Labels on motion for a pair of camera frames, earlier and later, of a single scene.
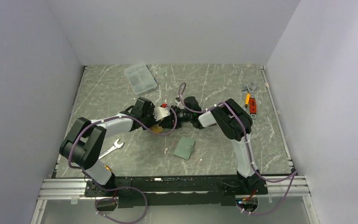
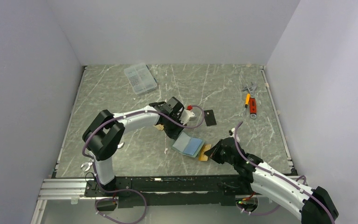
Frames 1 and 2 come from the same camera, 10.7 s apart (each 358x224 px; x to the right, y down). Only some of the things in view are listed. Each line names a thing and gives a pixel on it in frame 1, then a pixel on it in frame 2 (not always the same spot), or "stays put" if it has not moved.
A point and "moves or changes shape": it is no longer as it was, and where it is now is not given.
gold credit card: [157, 129] → [202, 157]
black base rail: [144, 192] stays put
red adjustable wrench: [252, 100] stays put
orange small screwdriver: [247, 100] stays put
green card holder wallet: [185, 147] moves or changes shape
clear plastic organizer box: [140, 78] stays put
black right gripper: [172, 116] → [213, 153]
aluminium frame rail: [58, 189] stays put
